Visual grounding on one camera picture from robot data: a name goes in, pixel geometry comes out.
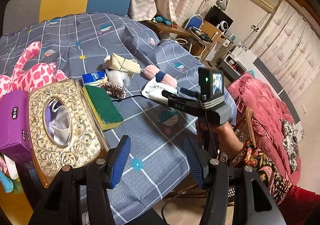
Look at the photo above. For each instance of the grey yellow blue headboard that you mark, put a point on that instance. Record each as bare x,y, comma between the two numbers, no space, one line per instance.
23,13

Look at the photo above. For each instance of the grey checked bed sheet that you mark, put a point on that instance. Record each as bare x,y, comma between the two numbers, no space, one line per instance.
78,45

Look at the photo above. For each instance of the clear plastic bag bundle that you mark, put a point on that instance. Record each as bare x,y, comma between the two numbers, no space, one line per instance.
119,78

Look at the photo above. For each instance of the white air conditioner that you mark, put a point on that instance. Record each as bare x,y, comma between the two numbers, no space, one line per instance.
265,5

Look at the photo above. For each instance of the floral sleeved right forearm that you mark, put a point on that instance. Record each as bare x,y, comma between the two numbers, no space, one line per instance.
297,205

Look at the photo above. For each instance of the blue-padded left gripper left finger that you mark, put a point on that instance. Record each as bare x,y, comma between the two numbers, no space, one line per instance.
118,160

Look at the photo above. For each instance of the window curtains right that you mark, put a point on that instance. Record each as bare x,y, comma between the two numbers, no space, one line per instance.
289,47

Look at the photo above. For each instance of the wicker chair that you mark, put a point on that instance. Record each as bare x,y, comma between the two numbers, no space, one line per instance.
244,132

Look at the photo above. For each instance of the pink quilted blanket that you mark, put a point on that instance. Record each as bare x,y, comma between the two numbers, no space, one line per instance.
268,111

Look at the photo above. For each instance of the pink white plush toy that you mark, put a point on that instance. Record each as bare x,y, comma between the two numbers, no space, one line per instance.
36,77

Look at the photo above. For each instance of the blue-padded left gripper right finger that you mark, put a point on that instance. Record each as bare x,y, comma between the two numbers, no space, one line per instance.
197,159

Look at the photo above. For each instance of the blue tissue packet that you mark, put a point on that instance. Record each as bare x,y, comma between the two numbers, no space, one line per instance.
94,79

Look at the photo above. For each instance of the white wet wipes packet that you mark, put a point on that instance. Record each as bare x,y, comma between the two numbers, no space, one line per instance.
153,91

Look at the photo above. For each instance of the pink towel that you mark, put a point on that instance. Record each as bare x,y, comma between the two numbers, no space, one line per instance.
152,71

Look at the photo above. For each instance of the purple cardboard box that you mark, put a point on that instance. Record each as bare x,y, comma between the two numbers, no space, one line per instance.
14,133

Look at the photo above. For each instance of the black white patterned pillow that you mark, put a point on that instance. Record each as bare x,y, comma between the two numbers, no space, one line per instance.
290,144

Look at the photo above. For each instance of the leopard print scrunchie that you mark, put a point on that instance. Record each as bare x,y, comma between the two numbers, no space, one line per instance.
113,90

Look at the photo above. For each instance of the person's right hand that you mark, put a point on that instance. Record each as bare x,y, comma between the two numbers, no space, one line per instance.
228,141

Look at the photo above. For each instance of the wooden desk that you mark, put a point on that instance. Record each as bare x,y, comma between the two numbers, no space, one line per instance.
196,41

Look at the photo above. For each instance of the blue folding chair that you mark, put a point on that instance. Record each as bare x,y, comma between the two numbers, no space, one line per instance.
195,21

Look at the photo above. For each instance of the gold ornate tissue box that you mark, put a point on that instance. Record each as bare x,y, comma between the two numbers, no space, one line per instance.
62,129

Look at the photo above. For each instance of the yellow green scrub sponge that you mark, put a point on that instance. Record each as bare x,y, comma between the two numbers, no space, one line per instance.
105,112

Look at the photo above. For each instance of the beige cloth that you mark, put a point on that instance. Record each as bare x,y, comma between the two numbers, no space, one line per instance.
116,62

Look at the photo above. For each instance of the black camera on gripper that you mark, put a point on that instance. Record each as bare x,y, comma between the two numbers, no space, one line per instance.
211,82

